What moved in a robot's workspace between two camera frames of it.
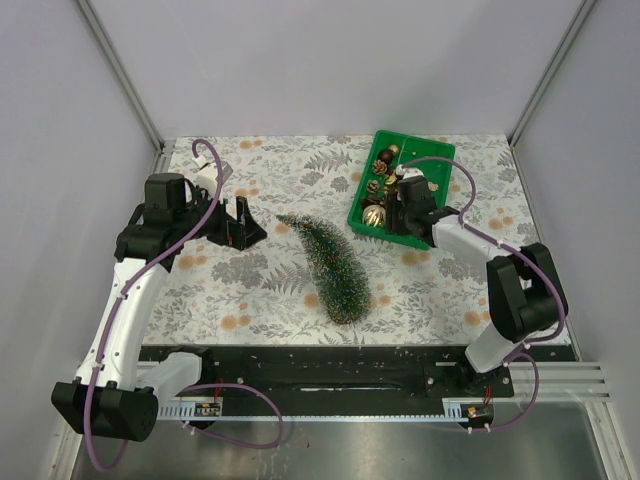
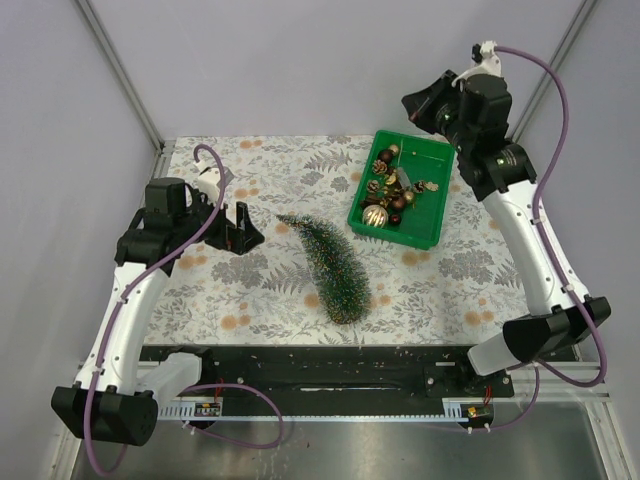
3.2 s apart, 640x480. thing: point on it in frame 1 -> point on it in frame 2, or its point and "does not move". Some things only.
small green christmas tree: [343, 283] does not move
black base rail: [359, 373] does not move
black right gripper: [393, 204] -> [420, 104]
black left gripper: [233, 233] does not move
